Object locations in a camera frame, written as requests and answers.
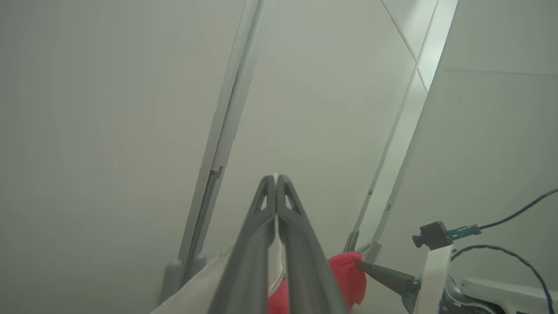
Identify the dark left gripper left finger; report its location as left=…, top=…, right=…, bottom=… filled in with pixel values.
left=208, top=175, right=277, bottom=314

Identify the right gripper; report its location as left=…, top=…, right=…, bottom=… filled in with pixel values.
left=356, top=260, right=464, bottom=314

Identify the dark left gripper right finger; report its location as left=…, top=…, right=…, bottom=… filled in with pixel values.
left=276, top=175, right=349, bottom=314

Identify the grey partition foot post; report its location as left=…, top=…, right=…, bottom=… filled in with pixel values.
left=187, top=252, right=208, bottom=280
left=160, top=260, right=184, bottom=302
left=344, top=230, right=361, bottom=253
left=364, top=241, right=382, bottom=264

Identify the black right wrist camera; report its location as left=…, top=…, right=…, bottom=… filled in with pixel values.
left=412, top=221, right=454, bottom=251

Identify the right camera cable teal plug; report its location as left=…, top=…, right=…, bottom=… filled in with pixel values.
left=447, top=188, right=558, bottom=240

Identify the thin black right gripper cable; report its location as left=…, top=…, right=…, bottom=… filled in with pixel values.
left=451, top=245, right=555, bottom=314

